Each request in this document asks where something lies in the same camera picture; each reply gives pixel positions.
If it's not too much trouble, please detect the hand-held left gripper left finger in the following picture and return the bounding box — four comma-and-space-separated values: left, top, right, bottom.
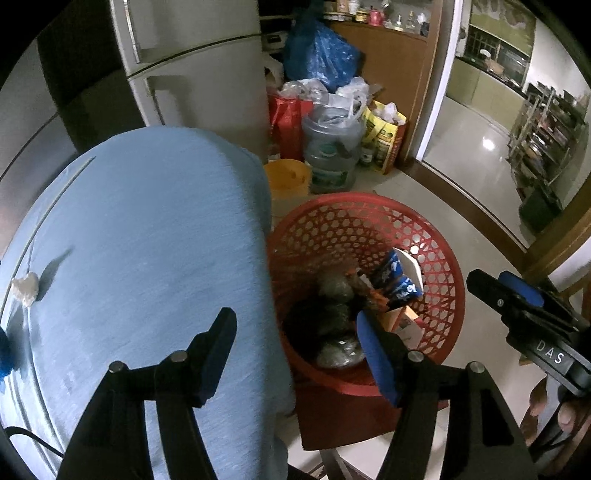
55, 308, 238, 480

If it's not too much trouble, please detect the black plastic bag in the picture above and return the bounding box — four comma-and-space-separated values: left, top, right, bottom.
314, 271, 358, 335

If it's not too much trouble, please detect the dark green bin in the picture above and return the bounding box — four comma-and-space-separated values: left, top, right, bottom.
518, 185, 563, 234

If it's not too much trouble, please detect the person's right hand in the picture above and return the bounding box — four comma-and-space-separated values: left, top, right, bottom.
519, 378, 591, 462

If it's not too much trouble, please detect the metal shelving rack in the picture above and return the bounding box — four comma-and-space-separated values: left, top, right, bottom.
508, 82, 591, 204

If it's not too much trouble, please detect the orange and white carton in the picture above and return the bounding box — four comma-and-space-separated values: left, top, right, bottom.
383, 305, 423, 344

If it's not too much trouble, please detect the wooden cabinet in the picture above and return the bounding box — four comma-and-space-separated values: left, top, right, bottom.
323, 0, 444, 162

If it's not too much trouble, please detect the heap of white plastic bags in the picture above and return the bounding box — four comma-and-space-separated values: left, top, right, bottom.
279, 78, 370, 121

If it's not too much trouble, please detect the red paper bag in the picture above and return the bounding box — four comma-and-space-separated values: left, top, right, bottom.
269, 92, 315, 161

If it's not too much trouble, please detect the silver refrigerator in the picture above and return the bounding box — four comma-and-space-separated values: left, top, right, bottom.
108, 0, 271, 162

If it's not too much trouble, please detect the orange wrapper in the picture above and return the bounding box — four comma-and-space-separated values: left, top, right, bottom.
348, 269, 387, 311

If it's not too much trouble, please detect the red plastic basket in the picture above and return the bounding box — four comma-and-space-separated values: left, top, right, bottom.
267, 193, 466, 397

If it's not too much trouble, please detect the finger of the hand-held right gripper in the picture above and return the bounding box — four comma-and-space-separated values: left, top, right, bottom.
498, 271, 578, 324
466, 269, 578, 333

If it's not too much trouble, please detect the grey refrigerator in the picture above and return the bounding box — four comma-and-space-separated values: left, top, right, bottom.
0, 46, 93, 250

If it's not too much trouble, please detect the black cable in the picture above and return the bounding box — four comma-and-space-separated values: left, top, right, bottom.
0, 427, 65, 460

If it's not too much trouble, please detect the white plastic bag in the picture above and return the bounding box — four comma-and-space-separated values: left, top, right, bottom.
11, 272, 40, 305

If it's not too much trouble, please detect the silver-black plastic bag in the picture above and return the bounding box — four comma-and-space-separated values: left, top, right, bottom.
315, 336, 366, 368

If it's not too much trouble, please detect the yellow printed bag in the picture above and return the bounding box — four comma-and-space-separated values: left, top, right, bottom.
360, 100, 408, 175

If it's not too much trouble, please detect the blue tablecloth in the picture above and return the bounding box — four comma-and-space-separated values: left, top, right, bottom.
0, 127, 296, 480

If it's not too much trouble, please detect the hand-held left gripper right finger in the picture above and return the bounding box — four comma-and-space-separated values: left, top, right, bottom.
355, 310, 539, 480

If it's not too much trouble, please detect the yellow plastic bucket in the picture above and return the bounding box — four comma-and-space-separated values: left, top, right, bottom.
264, 159, 310, 217

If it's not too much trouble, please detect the red plastic stool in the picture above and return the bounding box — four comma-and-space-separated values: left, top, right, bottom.
295, 383, 448, 450

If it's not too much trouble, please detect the blue printed packet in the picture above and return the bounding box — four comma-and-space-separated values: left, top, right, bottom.
372, 249, 420, 308

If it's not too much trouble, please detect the clear water jug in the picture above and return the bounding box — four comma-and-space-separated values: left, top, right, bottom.
302, 105, 365, 195

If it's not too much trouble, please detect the large blue plastic bag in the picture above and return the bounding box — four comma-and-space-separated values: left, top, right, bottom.
283, 16, 363, 90

